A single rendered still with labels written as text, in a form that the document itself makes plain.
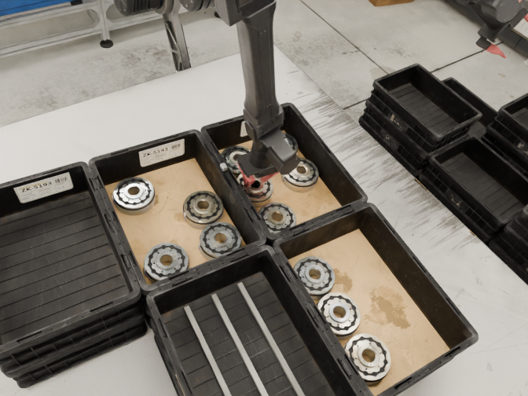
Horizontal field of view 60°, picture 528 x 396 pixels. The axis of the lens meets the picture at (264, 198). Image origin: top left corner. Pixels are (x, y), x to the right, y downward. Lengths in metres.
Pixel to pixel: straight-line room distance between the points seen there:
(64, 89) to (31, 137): 1.28
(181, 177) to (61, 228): 0.33
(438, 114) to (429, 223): 0.86
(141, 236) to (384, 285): 0.62
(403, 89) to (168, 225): 1.48
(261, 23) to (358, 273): 0.68
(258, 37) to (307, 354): 0.67
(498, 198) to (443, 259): 0.80
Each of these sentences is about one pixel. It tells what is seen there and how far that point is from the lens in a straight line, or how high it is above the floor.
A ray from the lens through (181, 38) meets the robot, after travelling 1.97.
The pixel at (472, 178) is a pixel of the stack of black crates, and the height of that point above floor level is 0.38.
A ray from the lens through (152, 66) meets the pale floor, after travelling 3.00.
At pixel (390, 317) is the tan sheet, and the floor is 0.83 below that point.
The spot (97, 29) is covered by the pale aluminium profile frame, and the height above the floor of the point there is 0.13.
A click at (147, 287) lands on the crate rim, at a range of 1.00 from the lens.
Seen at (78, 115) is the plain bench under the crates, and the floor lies 0.70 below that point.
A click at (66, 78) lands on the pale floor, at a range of 2.96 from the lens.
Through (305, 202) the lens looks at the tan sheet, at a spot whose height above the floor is 0.83.
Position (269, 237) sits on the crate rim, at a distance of 1.07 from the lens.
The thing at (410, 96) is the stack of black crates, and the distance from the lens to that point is 2.32.
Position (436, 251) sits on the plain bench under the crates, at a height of 0.70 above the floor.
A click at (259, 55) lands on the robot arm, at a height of 1.35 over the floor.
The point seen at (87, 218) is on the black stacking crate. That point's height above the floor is 0.83.
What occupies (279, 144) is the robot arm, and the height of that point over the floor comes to 1.09.
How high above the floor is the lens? 1.82
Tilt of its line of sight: 52 degrees down
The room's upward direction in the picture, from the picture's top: 12 degrees clockwise
